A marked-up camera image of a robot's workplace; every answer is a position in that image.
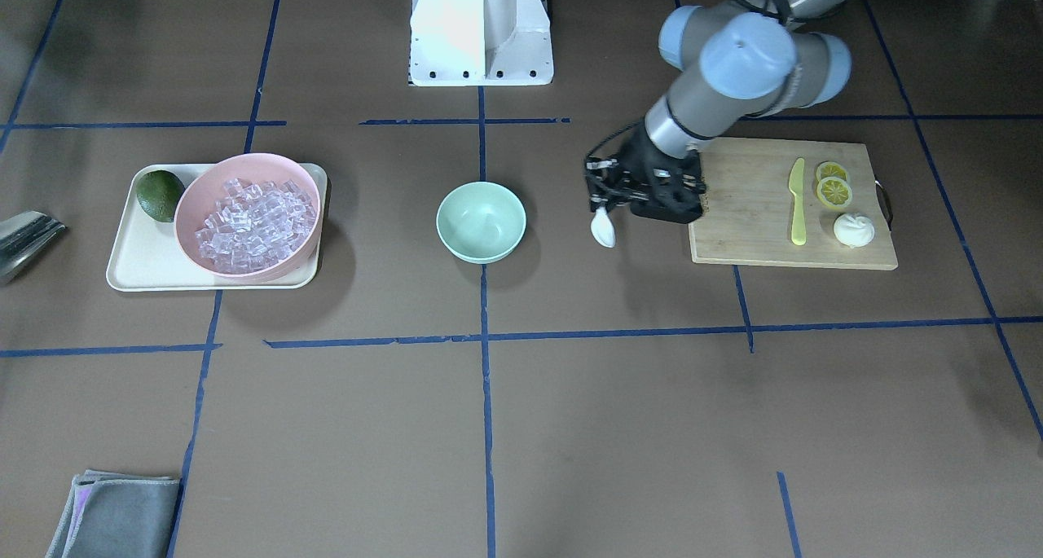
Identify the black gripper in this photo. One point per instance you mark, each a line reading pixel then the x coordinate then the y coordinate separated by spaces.
pixel 645 164

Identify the wooden cutting board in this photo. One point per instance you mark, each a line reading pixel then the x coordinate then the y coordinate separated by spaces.
pixel 748 207

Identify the pink bowl of ice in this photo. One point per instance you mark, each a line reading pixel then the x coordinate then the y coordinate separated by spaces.
pixel 252 218

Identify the white plastic spoon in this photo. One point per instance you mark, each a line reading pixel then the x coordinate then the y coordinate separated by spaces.
pixel 602 229

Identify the folded grey cloth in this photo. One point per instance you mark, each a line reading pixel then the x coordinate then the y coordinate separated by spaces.
pixel 111 514

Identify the green bowl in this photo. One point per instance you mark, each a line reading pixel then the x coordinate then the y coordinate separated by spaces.
pixel 481 222

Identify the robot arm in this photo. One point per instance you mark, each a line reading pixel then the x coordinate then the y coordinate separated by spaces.
pixel 740 58

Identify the beige plastic tray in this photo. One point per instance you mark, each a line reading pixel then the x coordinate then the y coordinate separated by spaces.
pixel 147 256

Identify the metal ice scoop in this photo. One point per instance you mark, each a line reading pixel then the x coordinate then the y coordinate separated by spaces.
pixel 23 237

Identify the yellow plastic knife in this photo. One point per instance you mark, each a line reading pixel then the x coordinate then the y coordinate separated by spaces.
pixel 795 185

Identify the white camera pole base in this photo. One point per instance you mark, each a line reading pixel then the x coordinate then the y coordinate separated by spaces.
pixel 463 43

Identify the lemon slice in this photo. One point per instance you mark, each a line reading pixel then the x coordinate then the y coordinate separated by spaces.
pixel 834 192
pixel 831 169

